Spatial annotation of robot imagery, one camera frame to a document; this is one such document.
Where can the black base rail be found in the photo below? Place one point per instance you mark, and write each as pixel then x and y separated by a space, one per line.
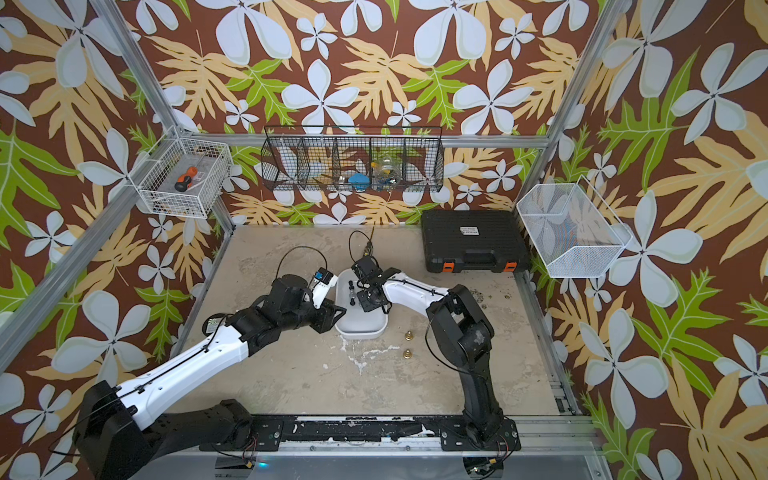
pixel 454 433

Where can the white mesh basket right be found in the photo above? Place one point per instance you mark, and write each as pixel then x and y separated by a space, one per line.
pixel 573 229

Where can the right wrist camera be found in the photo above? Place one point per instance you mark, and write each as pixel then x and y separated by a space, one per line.
pixel 366 269

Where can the black wire basket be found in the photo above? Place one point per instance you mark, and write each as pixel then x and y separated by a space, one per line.
pixel 325 159

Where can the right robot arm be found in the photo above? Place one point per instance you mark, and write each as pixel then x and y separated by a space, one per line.
pixel 463 334

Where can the clear bottle in basket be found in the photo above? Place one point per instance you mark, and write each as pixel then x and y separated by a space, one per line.
pixel 386 168

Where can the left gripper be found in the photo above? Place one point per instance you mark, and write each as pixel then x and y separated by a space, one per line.
pixel 326 315

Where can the black tool case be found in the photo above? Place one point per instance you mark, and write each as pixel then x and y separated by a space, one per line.
pixel 487 240

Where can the white wire basket left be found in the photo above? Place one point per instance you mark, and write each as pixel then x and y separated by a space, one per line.
pixel 168 159

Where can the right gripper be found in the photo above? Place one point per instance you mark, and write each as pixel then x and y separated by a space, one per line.
pixel 360 294

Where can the black yellow screwdriver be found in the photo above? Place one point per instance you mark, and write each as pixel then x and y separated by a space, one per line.
pixel 368 250

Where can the round black tape measure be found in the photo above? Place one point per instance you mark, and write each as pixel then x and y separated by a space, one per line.
pixel 212 323

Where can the blue object in basket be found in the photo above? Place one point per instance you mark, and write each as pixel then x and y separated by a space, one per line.
pixel 359 182

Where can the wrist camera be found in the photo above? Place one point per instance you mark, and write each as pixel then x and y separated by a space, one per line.
pixel 366 269
pixel 321 283

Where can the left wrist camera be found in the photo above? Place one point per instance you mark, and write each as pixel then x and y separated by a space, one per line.
pixel 321 283

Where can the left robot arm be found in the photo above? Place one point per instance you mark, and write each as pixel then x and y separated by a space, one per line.
pixel 122 428

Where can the red black screwdriver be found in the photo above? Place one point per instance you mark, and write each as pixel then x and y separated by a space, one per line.
pixel 184 182

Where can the white plastic storage box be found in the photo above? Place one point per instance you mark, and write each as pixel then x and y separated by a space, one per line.
pixel 356 324

